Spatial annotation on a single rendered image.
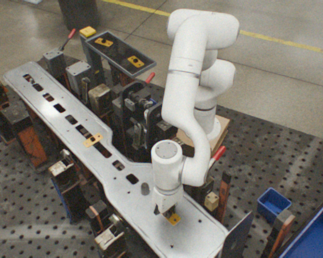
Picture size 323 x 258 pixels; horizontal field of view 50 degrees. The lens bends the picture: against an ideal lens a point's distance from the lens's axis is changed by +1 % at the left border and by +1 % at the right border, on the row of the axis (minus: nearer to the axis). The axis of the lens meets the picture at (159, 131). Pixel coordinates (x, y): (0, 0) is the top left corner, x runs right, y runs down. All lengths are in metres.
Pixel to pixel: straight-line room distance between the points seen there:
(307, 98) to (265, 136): 1.44
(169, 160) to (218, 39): 0.39
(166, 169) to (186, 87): 0.22
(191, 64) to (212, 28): 0.15
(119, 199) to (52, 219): 0.46
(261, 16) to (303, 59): 0.89
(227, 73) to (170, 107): 0.55
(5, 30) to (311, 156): 3.63
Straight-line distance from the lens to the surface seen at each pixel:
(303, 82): 3.43
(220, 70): 1.43
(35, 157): 1.77
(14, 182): 1.82
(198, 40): 0.94
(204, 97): 1.52
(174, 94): 0.92
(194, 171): 0.93
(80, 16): 4.04
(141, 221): 1.20
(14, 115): 1.63
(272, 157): 1.79
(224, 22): 1.06
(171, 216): 1.20
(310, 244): 1.20
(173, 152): 0.91
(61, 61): 1.89
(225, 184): 1.11
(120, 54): 1.60
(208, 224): 1.19
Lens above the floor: 2.06
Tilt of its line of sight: 47 degrees down
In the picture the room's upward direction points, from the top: 3 degrees counter-clockwise
